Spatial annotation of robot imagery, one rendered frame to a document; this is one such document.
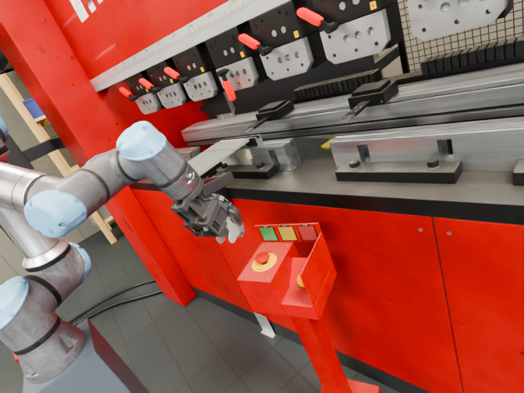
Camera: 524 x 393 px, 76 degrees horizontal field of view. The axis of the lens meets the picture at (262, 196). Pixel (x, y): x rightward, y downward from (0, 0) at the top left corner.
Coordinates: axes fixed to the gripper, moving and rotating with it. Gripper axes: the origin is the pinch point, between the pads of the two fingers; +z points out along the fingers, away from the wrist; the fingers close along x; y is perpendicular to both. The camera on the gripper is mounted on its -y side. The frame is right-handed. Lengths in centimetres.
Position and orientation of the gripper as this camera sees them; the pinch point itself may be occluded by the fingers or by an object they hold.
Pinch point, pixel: (239, 231)
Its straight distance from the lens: 82.8
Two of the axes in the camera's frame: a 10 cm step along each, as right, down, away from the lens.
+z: 4.8, 6.0, 6.4
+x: 8.3, -0.8, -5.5
